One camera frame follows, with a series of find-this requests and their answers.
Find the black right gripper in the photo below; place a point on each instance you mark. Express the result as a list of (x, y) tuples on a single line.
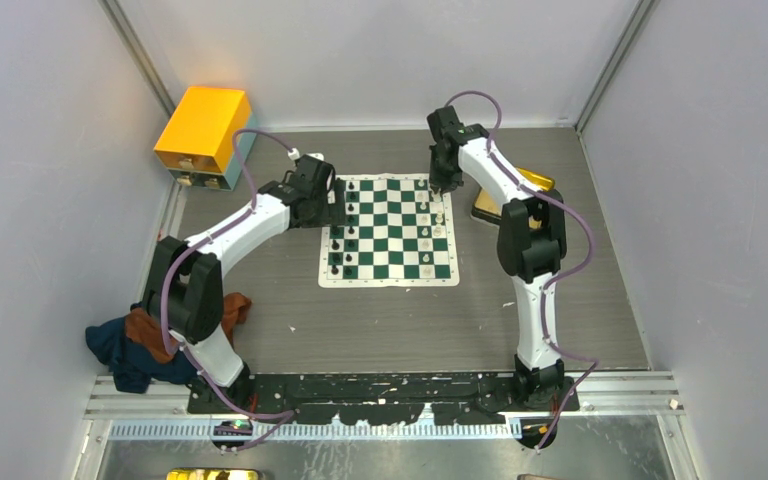
[(439, 182)]

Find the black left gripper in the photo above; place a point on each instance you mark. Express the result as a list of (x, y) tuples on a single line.
[(333, 214)]

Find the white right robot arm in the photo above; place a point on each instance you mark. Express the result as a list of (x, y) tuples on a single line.
[(530, 246)]

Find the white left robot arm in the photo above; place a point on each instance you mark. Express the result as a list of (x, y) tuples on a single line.
[(184, 290)]

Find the green white chess board mat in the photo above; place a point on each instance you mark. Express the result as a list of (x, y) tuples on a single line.
[(387, 237)]

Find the yellow teal drawer box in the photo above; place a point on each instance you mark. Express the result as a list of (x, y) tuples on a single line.
[(196, 145)]

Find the orange cloth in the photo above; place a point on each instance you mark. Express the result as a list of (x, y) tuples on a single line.
[(142, 329)]

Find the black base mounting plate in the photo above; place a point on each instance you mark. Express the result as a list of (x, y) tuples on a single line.
[(383, 399)]

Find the dark blue cloth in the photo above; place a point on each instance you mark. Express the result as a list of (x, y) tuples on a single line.
[(131, 365)]

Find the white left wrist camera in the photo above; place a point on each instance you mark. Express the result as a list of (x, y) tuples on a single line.
[(295, 155)]

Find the aluminium frame rail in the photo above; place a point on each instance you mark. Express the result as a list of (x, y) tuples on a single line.
[(161, 414)]

